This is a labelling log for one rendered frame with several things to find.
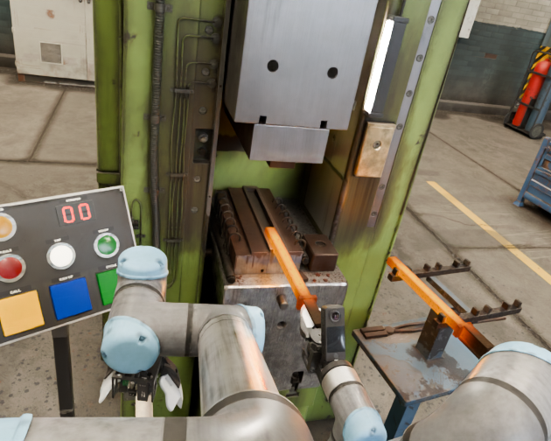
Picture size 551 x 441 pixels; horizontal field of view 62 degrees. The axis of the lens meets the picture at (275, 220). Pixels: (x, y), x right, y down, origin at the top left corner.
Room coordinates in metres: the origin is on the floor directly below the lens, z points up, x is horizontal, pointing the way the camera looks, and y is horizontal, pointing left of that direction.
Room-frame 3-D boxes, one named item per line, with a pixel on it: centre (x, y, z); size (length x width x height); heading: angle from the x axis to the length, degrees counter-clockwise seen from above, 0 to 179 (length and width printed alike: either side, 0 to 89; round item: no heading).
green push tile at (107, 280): (0.85, 0.34, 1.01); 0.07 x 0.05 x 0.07; 134
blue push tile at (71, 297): (0.78, 0.41, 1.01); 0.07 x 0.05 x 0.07; 134
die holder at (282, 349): (1.36, 0.02, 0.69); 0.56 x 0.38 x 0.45; 19
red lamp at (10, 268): (0.74, 0.51, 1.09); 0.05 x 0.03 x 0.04; 109
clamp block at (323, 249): (1.25, -0.15, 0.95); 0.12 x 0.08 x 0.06; 19
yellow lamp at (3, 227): (0.77, 0.54, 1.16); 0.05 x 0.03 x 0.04; 109
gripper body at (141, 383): (0.58, 0.19, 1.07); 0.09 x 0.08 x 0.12; 4
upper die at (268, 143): (1.33, 0.07, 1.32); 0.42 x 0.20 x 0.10; 19
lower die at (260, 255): (1.33, 0.07, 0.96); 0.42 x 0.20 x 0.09; 19
